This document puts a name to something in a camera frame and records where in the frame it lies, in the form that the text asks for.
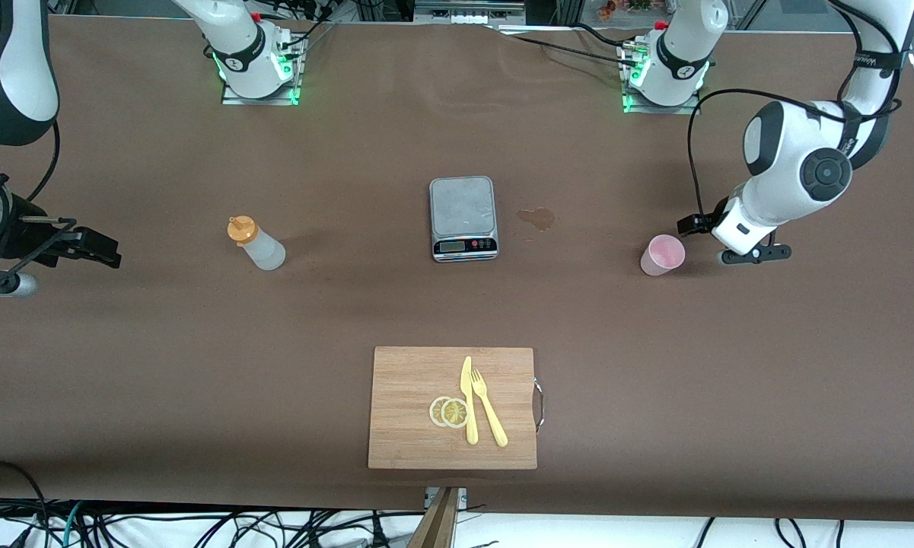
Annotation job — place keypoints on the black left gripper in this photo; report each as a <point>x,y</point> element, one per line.
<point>714,215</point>

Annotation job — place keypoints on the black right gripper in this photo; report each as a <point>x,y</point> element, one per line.
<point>24,230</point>

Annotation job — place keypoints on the pink plastic cup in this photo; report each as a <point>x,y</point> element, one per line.
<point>664,255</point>

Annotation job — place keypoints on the clear squeeze bottle orange cap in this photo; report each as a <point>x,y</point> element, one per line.
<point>262,251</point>

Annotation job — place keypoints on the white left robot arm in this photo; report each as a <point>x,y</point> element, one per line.
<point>681,46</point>

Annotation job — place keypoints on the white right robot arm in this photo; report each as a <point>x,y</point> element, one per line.
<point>232,27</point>

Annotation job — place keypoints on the brown table cover sheet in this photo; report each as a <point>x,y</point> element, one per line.
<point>198,380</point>

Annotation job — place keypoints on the silver digital kitchen scale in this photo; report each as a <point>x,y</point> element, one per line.
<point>481,228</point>

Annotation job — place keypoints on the yellow plastic fork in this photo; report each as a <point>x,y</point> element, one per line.
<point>496,426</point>

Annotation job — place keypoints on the yellow plastic knife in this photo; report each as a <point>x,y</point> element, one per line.
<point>471,418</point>

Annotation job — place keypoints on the lemon slice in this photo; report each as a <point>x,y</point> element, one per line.
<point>454,412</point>
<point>434,411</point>

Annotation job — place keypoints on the white power strip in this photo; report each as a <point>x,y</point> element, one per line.
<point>468,14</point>

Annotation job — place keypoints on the wooden cutting board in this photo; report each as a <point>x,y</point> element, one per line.
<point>403,441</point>

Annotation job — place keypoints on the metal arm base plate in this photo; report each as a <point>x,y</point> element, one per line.
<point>662,109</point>
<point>259,100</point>

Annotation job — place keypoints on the small metal bracket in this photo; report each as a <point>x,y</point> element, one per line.
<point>462,498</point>

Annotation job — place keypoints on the wooden post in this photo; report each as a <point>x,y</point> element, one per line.
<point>437,529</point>

